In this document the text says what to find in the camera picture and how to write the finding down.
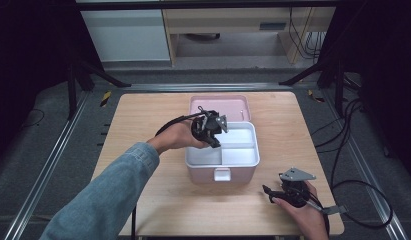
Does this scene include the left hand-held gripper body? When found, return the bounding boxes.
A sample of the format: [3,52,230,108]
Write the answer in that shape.
[190,106,229,143]

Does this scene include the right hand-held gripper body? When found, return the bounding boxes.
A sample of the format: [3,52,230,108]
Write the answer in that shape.
[277,167,317,209]

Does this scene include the white divided tray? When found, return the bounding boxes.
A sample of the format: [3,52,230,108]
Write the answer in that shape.
[187,122,259,167]

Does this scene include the pink storage box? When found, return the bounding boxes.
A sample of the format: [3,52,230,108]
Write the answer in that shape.
[185,94,261,185]

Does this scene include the person's right hand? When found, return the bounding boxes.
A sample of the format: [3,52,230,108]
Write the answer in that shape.
[271,180,330,240]

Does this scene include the person's left hand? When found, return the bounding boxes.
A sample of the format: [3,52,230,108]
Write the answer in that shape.
[147,119,211,155]

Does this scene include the yellow black tape strip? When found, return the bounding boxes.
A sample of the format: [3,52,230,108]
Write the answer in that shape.
[99,90,112,108]
[307,89,325,103]

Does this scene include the black table leg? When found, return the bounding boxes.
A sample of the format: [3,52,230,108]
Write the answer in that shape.
[130,205,138,240]

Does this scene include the black metal stand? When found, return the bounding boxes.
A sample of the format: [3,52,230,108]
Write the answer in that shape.
[278,46,348,118]
[66,46,132,121]

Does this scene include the white cabinet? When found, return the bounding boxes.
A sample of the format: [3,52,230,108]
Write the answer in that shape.
[80,8,171,63]

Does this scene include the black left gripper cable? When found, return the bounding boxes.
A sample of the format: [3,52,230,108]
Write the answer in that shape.
[154,112,207,137]

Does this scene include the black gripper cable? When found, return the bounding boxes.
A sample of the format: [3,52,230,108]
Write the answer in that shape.
[306,179,394,231]
[154,112,207,137]

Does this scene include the aluminium floor rail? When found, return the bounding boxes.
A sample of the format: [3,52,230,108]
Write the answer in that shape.
[3,91,91,240]
[121,82,294,93]
[321,89,411,240]

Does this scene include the grey cable connector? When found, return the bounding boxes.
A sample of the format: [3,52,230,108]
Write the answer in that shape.
[322,205,348,216]

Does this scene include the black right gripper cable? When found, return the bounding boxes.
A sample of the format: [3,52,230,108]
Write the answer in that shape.
[306,179,394,231]

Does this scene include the black hanging cables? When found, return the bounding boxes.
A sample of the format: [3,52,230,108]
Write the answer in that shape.
[288,7,328,62]

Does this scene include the thin black floor cable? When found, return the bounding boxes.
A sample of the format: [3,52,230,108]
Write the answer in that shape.
[21,108,46,130]

